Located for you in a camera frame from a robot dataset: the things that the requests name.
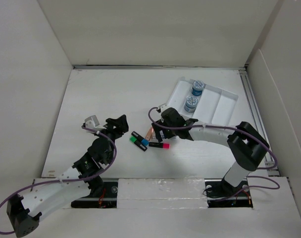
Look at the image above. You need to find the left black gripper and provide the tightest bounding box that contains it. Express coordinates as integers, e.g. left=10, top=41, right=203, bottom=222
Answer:
left=94, top=115, right=127, bottom=150

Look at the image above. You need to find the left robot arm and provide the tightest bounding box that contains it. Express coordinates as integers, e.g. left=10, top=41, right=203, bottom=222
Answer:
left=6, top=115, right=129, bottom=238

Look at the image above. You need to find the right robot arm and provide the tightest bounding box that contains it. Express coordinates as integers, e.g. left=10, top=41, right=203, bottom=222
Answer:
left=148, top=104, right=270, bottom=195

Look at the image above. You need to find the orange capped small tube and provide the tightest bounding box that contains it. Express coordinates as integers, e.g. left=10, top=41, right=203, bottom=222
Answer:
left=145, top=127, right=154, bottom=141

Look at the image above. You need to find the pink highlighter marker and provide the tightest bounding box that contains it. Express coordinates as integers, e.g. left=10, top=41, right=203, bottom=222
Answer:
left=149, top=142, right=170, bottom=149

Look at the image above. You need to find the blue highlighter marker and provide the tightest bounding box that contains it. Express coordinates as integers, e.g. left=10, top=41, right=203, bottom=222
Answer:
left=131, top=131, right=149, bottom=146

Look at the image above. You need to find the green highlighter marker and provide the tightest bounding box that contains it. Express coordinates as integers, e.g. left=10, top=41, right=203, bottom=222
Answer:
left=130, top=136, right=147, bottom=151

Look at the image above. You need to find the white organizer tray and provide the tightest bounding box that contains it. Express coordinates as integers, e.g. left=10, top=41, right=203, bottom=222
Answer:
left=167, top=77, right=239, bottom=126

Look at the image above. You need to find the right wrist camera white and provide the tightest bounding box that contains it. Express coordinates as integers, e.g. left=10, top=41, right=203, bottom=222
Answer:
left=157, top=104, right=169, bottom=113

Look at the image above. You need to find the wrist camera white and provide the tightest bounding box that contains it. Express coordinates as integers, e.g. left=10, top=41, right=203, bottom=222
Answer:
left=84, top=115, right=100, bottom=129
left=157, top=104, right=169, bottom=113

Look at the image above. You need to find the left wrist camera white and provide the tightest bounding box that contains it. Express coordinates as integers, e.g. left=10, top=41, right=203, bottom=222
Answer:
left=84, top=115, right=100, bottom=129

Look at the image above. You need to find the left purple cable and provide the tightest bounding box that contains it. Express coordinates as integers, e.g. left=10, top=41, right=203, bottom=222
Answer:
left=0, top=125, right=117, bottom=235

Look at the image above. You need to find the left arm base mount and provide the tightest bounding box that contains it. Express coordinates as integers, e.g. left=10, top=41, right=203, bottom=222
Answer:
left=71, top=178, right=119, bottom=209

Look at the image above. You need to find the aluminium rail back edge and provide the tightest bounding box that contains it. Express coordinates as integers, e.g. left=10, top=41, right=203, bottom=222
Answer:
left=73, top=64, right=246, bottom=70

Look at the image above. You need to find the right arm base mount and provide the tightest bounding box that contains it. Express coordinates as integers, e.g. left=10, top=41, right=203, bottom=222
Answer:
left=202, top=178, right=253, bottom=208

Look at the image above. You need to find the aluminium rail right side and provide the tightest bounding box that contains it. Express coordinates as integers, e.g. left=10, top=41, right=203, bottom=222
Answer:
left=239, top=70, right=280, bottom=177

